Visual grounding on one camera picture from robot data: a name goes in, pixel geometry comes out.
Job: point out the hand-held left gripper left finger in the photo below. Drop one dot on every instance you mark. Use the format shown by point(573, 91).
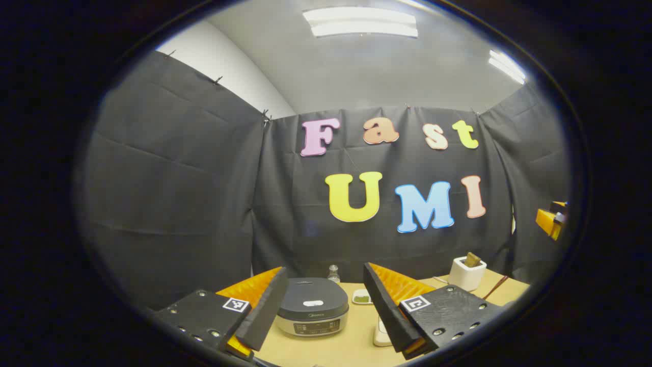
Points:
point(265, 311)

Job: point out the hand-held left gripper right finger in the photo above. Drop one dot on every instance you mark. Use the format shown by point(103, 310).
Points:
point(389, 316)

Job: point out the white toaster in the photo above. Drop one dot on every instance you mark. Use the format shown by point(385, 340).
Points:
point(466, 278)

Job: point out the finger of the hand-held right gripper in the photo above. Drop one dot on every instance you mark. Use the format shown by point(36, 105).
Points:
point(550, 216)

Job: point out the small clear glass bottle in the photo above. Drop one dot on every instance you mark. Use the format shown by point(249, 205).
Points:
point(333, 275)

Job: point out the brown toast slice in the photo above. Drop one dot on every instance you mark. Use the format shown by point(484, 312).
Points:
point(472, 260)

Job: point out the large ceiling light panel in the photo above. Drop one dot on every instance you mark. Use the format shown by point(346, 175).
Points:
point(360, 21)

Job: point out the narrow ceiling light panel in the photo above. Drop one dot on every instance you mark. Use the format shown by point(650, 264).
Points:
point(507, 66)

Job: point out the white divided bean dish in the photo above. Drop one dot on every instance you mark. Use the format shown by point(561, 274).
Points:
point(361, 297)

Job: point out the black backdrop cloth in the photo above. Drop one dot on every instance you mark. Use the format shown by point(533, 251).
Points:
point(178, 178)

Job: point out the silver black rice cooker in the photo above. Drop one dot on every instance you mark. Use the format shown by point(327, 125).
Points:
point(311, 300)

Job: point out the pile of white rice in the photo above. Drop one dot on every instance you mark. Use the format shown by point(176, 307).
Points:
point(381, 334)

